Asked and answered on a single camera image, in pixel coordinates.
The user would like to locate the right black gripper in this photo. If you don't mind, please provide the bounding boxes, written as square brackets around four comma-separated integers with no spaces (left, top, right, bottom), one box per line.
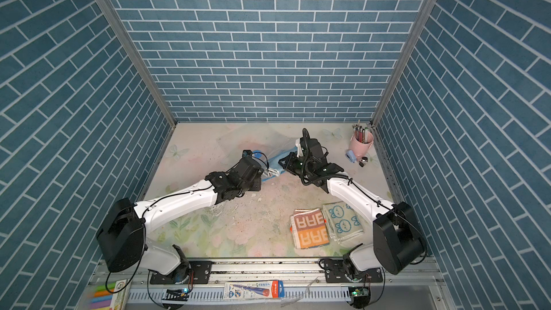
[280,152,315,179]

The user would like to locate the light blue towel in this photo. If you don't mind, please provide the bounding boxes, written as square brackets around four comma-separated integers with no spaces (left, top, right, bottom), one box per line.
[253,150,296,182]

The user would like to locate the clear vacuum bag blue zipper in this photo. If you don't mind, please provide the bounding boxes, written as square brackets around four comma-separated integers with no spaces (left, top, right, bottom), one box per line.
[216,123,297,181]

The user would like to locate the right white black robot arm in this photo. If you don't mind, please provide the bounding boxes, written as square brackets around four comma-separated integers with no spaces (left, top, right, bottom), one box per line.
[278,129,428,280]

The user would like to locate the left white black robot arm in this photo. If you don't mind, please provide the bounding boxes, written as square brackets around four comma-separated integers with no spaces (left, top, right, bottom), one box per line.
[96,154,269,284]

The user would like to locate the orange white folded towel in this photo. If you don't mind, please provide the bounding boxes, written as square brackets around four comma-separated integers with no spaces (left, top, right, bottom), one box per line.
[290,208,329,250]

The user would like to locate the pale green bunny towel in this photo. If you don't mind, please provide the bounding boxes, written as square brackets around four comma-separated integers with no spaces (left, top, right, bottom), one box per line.
[321,201,364,243]

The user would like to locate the small blue white eraser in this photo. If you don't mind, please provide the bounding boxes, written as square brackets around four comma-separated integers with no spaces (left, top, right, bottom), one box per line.
[345,149,357,163]

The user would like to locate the pink pen cup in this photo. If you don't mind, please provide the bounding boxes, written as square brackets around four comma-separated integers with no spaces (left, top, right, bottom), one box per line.
[349,123,374,162]

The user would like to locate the small metal binder clip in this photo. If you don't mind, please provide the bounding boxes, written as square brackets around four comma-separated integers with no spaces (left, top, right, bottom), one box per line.
[359,156,369,167]

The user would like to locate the red blue packaged item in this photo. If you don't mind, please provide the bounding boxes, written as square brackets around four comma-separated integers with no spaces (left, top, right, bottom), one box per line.
[222,280,285,301]

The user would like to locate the colourful marker set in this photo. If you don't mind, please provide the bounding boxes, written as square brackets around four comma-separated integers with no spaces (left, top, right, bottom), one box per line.
[88,279,129,310]

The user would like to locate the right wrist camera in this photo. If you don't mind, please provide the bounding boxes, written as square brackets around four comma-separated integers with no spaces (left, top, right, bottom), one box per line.
[296,138,304,157]

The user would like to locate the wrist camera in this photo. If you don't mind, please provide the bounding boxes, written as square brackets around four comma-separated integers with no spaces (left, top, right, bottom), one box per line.
[296,138,304,157]
[242,150,253,158]

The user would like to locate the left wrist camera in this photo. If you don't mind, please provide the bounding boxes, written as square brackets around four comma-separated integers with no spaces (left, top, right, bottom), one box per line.
[242,150,253,158]

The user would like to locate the aluminium mounting rail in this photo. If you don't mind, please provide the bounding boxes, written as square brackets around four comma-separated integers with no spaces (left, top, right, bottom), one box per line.
[112,258,454,309]

